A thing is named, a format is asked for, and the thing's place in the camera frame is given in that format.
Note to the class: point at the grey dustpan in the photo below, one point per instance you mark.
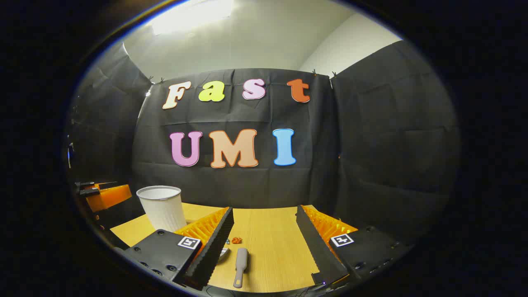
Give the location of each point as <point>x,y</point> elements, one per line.
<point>224,253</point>

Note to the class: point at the orange paper scrap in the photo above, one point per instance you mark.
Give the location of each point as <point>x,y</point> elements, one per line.
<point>236,240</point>

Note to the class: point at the black backdrop cloth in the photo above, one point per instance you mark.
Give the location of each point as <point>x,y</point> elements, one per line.
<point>247,185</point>

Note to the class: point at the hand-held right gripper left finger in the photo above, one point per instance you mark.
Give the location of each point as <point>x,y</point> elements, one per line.
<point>214,247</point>

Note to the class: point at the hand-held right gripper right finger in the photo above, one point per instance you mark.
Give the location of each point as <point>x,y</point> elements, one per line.
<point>315,247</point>

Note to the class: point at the small grey broom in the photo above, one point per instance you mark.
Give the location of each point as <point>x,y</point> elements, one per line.
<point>240,264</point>

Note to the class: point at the wooden desktop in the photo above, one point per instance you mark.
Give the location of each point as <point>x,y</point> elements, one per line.
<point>272,247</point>

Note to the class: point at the white ribbed garbage bin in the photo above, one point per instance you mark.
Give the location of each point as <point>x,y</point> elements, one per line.
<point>163,210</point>

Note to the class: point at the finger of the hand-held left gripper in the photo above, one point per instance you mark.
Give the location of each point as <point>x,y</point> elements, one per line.
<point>109,197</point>

